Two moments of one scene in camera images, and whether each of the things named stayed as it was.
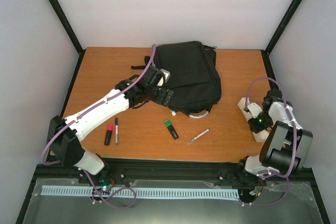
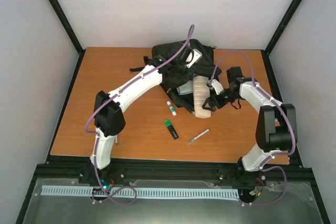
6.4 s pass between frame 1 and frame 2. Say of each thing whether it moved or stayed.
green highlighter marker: stayed
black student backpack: moved
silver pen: stayed
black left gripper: moved
